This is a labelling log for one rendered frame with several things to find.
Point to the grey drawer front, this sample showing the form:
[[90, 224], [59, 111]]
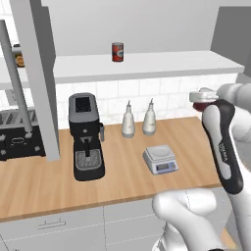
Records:
[[49, 225]]

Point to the grey base cabinet front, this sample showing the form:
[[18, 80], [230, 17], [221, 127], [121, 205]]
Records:
[[130, 225]]

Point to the white digital scale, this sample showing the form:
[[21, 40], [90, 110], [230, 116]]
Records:
[[160, 158]]

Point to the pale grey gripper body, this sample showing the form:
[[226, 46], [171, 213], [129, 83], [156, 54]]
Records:
[[203, 96]]

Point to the black coffee machine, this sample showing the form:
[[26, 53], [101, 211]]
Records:
[[85, 143]]

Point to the white wall cabinet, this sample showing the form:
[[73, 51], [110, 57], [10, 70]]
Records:
[[147, 67]]

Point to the black toaster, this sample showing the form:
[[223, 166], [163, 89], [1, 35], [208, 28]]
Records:
[[16, 140]]

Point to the dark orange jar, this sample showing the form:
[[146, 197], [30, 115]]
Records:
[[19, 57]]

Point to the red food can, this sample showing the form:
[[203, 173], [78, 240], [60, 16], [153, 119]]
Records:
[[117, 52]]

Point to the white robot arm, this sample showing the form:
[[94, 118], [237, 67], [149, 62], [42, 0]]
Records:
[[183, 209]]

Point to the white oil bottle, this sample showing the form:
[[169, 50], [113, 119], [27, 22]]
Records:
[[128, 124], [149, 121]]

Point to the dark red round jar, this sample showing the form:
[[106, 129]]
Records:
[[198, 106]]

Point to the grey cabinet door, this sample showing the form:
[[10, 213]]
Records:
[[232, 36], [39, 81], [14, 78]]

